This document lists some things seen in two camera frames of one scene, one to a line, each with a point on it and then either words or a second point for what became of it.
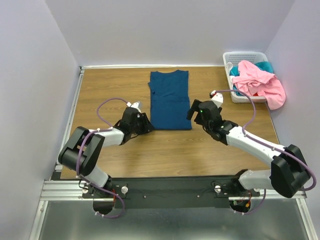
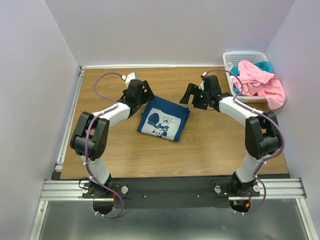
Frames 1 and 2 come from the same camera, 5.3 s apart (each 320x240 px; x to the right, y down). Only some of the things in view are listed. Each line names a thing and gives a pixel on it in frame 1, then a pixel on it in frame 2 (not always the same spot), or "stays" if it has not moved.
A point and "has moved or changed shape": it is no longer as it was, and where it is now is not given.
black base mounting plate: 170,192 stays
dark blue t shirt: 170,102 has moved or changed shape
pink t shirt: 252,82 stays
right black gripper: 194,106 to 191,90
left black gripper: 147,126 to 148,95
